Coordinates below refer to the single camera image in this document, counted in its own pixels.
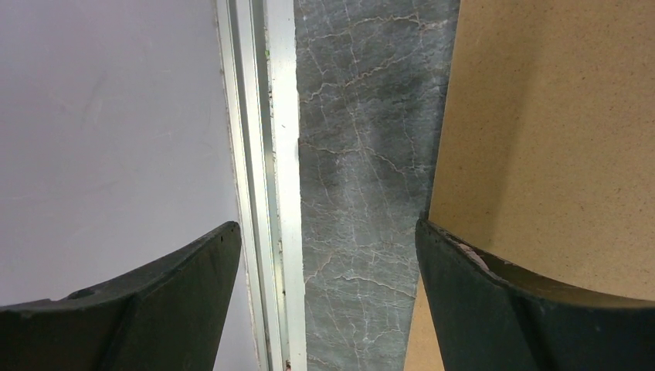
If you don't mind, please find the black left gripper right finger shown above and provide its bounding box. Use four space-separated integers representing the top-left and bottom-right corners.
415 220 654 370

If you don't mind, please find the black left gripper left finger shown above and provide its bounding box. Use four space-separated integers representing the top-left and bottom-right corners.
1 221 242 370

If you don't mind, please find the brown backing board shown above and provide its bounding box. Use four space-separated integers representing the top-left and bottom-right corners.
402 0 655 371

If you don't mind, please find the aluminium rail frame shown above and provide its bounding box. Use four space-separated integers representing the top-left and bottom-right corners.
216 1 307 370

